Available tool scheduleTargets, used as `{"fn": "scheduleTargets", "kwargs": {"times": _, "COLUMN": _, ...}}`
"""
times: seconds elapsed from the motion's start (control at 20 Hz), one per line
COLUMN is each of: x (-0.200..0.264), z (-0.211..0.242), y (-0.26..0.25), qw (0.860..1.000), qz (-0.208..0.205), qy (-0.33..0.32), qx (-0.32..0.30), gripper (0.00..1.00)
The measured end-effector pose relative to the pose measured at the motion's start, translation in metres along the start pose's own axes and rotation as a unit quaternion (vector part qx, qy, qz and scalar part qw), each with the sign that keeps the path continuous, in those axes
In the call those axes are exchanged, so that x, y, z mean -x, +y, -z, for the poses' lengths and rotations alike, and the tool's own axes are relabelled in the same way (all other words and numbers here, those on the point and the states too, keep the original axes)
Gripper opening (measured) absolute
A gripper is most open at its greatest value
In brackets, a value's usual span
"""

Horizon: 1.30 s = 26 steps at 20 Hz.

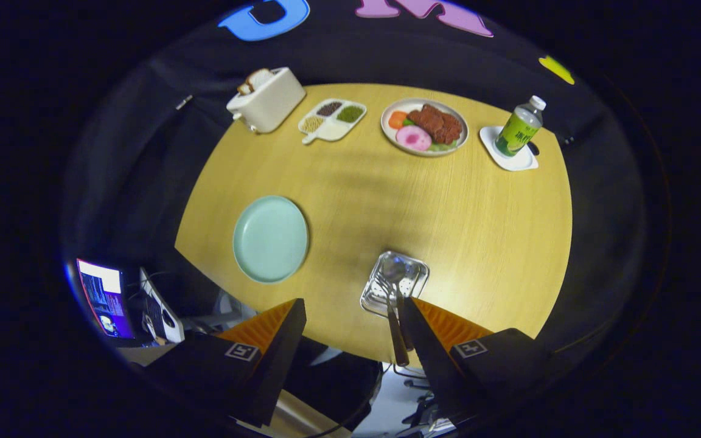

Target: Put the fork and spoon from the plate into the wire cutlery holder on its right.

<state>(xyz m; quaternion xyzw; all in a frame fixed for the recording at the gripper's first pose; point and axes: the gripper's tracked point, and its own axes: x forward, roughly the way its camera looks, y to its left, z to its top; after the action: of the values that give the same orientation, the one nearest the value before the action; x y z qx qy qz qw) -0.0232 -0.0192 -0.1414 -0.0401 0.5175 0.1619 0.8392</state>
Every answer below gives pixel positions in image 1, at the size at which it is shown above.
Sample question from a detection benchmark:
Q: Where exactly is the white square coaster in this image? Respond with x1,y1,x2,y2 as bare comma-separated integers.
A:
479,125,539,172

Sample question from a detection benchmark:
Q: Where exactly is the light green round plate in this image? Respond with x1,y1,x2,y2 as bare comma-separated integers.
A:
232,195,310,285

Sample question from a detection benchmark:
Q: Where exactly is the wooden handled metal fork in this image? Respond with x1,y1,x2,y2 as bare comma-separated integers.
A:
374,275,411,367

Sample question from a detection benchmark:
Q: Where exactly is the pink ham slice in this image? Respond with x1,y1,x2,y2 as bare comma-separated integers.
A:
396,125,433,151

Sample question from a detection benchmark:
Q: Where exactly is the wooden handled metal spoon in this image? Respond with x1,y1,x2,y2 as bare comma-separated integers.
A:
381,255,415,350

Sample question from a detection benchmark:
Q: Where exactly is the light bread slice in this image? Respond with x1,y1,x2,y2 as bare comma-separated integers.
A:
247,68,275,91

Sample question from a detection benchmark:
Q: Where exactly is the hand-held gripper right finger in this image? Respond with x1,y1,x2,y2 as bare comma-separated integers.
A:
399,297,549,426

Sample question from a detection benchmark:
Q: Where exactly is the white divided bean dish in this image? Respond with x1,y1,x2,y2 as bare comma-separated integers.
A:
298,99,368,145

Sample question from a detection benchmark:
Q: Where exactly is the white oval food plate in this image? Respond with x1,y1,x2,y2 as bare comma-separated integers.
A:
380,98,469,158

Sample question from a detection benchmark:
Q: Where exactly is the lit computer monitor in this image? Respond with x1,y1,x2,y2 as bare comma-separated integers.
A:
77,259,136,339

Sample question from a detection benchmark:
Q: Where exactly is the metal wire basket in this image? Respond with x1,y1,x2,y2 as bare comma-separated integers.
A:
360,251,430,320

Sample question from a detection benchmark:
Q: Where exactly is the green label water bottle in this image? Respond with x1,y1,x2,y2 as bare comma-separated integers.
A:
494,95,547,158

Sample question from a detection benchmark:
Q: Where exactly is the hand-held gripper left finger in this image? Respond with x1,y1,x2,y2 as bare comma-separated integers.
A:
147,298,307,426

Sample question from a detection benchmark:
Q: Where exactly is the white toaster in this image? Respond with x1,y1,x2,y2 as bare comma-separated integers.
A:
226,67,307,134

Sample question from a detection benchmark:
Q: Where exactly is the brown meat piece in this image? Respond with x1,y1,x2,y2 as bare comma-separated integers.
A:
407,103,464,145

